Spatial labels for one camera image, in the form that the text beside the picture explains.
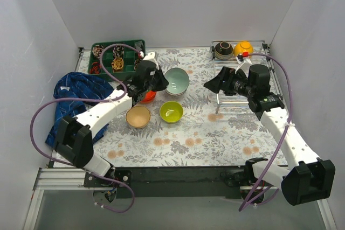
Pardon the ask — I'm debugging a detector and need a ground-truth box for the patterned brown white bowl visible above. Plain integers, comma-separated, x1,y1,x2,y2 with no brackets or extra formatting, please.
165,90,187,97

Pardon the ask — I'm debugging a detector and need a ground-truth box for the pale green bowl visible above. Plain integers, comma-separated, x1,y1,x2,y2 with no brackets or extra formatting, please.
164,67,189,93

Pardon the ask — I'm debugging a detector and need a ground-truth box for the lime green bowl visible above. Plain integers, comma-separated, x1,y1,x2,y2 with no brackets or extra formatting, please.
160,101,184,124

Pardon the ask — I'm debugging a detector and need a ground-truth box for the black brown bowl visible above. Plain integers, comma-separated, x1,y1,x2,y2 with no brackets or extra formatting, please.
215,41,233,60

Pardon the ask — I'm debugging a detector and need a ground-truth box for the beige bowl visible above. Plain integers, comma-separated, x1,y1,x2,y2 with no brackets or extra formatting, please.
126,106,150,129

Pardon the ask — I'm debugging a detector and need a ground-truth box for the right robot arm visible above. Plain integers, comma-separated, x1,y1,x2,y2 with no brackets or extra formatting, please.
204,65,335,206

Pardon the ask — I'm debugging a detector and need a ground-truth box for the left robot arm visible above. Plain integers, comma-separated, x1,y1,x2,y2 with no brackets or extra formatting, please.
54,56,168,187

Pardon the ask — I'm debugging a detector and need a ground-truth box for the metal dish rack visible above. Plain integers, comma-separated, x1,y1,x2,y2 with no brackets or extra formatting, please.
210,39,286,115

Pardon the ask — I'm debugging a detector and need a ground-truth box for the rolled tie brown black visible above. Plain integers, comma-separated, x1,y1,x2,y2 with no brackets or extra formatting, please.
134,59,141,70

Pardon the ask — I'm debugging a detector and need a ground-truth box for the yellow orange bowl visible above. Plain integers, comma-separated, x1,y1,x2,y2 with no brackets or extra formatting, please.
233,41,254,57

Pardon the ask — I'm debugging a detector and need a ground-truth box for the rolled tie dark grey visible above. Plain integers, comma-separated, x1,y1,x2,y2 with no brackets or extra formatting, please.
134,40,145,52

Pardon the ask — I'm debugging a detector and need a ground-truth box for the rolled tie yellow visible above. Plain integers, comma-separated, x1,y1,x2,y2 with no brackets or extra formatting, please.
111,58,124,72

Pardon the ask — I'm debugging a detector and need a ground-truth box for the green compartment tray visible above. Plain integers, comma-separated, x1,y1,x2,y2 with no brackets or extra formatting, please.
88,39,146,81

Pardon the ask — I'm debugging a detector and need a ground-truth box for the rolled tie black dotted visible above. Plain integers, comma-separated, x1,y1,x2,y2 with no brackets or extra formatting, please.
113,45,125,58

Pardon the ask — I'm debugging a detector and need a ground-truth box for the floral table mat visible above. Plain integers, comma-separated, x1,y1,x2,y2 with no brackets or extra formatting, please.
94,48,277,167

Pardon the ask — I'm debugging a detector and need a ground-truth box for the rolled tie red black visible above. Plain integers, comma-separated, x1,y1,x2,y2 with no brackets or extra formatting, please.
89,61,101,74

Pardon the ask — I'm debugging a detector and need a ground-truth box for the rolled tie pink brown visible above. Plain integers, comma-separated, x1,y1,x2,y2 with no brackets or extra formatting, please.
92,44,105,59

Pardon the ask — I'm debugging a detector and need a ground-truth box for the blue plaid shirt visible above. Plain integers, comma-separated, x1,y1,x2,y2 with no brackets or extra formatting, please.
45,72,114,147

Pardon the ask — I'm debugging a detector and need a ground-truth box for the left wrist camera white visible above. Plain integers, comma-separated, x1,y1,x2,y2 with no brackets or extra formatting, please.
141,52,159,68

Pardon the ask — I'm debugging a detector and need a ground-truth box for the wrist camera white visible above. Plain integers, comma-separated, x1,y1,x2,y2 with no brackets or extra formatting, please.
141,52,159,68
235,52,252,74

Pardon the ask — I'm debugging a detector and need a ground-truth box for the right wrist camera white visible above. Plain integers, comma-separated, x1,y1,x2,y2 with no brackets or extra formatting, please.
235,52,252,74

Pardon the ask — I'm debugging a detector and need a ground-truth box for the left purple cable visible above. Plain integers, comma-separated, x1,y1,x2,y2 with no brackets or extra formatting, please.
29,43,143,213

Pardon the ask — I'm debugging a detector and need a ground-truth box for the purple cable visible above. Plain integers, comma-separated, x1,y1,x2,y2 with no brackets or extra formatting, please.
29,43,143,213
238,52,293,212

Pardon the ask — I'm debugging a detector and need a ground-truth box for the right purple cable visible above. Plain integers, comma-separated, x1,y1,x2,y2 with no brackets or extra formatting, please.
238,52,293,212

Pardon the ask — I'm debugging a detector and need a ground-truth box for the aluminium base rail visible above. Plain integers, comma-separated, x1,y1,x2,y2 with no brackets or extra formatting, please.
32,166,337,192

